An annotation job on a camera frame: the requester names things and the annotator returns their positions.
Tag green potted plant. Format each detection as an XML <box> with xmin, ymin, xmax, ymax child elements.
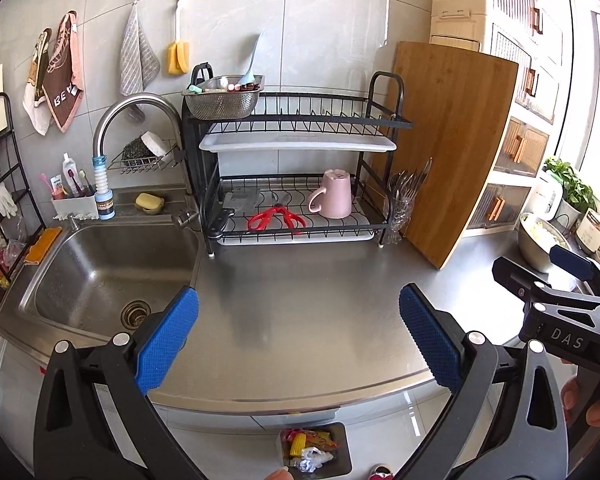
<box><xmin>544</xmin><ymin>156</ymin><xmax>597</xmax><ymax>231</ymax></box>

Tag blue white faucet extender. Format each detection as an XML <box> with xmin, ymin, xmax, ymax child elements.
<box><xmin>91</xmin><ymin>156</ymin><xmax>117</xmax><ymax>221</ymax></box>

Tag black wire shelf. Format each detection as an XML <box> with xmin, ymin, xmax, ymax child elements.
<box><xmin>0</xmin><ymin>92</ymin><xmax>46</xmax><ymax>306</ymax></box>

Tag light blue rice spatula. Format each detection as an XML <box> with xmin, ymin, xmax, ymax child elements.
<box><xmin>237</xmin><ymin>30</ymin><xmax>265</xmax><ymax>86</ymax></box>

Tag wire sink caddy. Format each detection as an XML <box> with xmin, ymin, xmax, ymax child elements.
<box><xmin>106</xmin><ymin>137</ymin><xmax>181</xmax><ymax>175</ymax></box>

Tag clear cutlery holder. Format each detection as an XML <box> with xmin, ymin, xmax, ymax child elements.
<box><xmin>387</xmin><ymin>195</ymin><xmax>417</xmax><ymax>246</ymax></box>

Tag dark grey trash bin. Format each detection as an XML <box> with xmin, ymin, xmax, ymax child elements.
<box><xmin>275</xmin><ymin>422</ymin><xmax>353</xmax><ymax>478</ymax></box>

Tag white toothpaste tube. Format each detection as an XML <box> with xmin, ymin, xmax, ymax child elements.
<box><xmin>61</xmin><ymin>153</ymin><xmax>81</xmax><ymax>196</ymax></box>

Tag white electric kettle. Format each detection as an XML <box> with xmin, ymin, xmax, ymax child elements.
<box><xmin>527</xmin><ymin>170</ymin><xmax>563</xmax><ymax>222</ymax></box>

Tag orange cleaning cloth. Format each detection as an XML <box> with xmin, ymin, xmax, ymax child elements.
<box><xmin>24</xmin><ymin>227</ymin><xmax>62</xmax><ymax>265</ymax></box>

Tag grey striped dishcloth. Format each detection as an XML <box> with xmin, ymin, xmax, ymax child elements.
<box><xmin>120</xmin><ymin>2</ymin><xmax>161</xmax><ymax>121</ymax></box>

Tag crumpled white plastic wrapper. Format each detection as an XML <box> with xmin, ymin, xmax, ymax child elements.
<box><xmin>295</xmin><ymin>447</ymin><xmax>336</xmax><ymax>473</ymax></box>

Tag bamboo cutting board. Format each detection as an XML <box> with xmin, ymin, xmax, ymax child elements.
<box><xmin>365</xmin><ymin>41</ymin><xmax>520</xmax><ymax>270</ymax></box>

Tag black two-tier dish rack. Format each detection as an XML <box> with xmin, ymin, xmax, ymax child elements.
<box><xmin>182</xmin><ymin>62</ymin><xmax>415</xmax><ymax>260</ymax></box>

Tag white rice cooker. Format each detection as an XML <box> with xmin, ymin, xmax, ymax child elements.
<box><xmin>575</xmin><ymin>207</ymin><xmax>600</xmax><ymax>256</ymax></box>

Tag bunch of steel cutlery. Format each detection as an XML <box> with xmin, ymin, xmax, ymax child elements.
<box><xmin>386</xmin><ymin>157</ymin><xmax>433</xmax><ymax>211</ymax></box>

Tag cleaver with black handle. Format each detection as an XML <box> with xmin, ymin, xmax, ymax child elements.
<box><xmin>208</xmin><ymin>192</ymin><xmax>261</xmax><ymax>238</ymax></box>

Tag pink mug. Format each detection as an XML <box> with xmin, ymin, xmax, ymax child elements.
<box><xmin>307</xmin><ymin>169</ymin><xmax>353</xmax><ymax>220</ymax></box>

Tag brown towel with pink edge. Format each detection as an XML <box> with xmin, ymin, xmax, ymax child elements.
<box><xmin>47</xmin><ymin>11</ymin><xmax>85</xmax><ymax>133</ymax></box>

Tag steel wool scrubber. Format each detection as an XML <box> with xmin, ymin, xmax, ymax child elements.
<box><xmin>121</xmin><ymin>137</ymin><xmax>151</xmax><ymax>166</ymax></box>

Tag white toothbrush holder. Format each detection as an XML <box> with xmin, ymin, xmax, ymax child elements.
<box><xmin>51</xmin><ymin>192</ymin><xmax>101</xmax><ymax>221</ymax></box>

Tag steel bowl with food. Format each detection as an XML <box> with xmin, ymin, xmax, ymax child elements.
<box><xmin>517</xmin><ymin>211</ymin><xmax>573</xmax><ymax>275</ymax></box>

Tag brown and white towel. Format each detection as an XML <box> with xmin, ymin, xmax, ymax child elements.
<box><xmin>22</xmin><ymin>28</ymin><xmax>53</xmax><ymax>136</ymax></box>

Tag white sponge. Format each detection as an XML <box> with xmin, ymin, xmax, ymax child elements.
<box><xmin>140</xmin><ymin>131</ymin><xmax>173</xmax><ymax>161</ymax></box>

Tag red and yellow wrapper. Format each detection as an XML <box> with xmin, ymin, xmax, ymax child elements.
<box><xmin>305</xmin><ymin>429</ymin><xmax>339</xmax><ymax>450</ymax></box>

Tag beige drawer cabinet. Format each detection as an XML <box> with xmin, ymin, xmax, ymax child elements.
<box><xmin>430</xmin><ymin>0</ymin><xmax>581</xmax><ymax>231</ymax></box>

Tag steel gooseneck faucet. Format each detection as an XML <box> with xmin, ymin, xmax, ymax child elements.
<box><xmin>92</xmin><ymin>93</ymin><xmax>201</xmax><ymax>231</ymax></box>

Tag yellow sponge bottle brush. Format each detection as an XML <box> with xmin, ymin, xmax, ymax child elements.
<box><xmin>167</xmin><ymin>0</ymin><xmax>191</xmax><ymax>77</ymax></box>

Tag white gloves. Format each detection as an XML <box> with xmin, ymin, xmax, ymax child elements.
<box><xmin>0</xmin><ymin>183</ymin><xmax>18</xmax><ymax>218</ymax></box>

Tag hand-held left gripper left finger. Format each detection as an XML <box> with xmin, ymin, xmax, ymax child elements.
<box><xmin>32</xmin><ymin>285</ymin><xmax>201</xmax><ymax>480</ymax></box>

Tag red scissors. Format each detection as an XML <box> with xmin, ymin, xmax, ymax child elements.
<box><xmin>247</xmin><ymin>203</ymin><xmax>307</xmax><ymax>232</ymax></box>

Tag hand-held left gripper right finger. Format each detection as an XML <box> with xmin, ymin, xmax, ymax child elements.
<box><xmin>397</xmin><ymin>284</ymin><xmax>571</xmax><ymax>480</ymax></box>

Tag stainless steel sink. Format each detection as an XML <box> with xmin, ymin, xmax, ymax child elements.
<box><xmin>0</xmin><ymin>185</ymin><xmax>203</xmax><ymax>366</ymax></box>

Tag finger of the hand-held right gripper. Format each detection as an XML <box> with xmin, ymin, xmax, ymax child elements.
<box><xmin>492</xmin><ymin>256</ymin><xmax>600</xmax><ymax>311</ymax></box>
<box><xmin>550</xmin><ymin>246</ymin><xmax>600</xmax><ymax>286</ymax></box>

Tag white drip tray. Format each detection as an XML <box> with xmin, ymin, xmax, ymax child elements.
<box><xmin>215</xmin><ymin>200</ymin><xmax>388</xmax><ymax>246</ymax></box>
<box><xmin>199</xmin><ymin>132</ymin><xmax>397</xmax><ymax>153</ymax></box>

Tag steel colander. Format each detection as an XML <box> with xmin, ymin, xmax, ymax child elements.
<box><xmin>181</xmin><ymin>75</ymin><xmax>266</xmax><ymax>121</ymax></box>

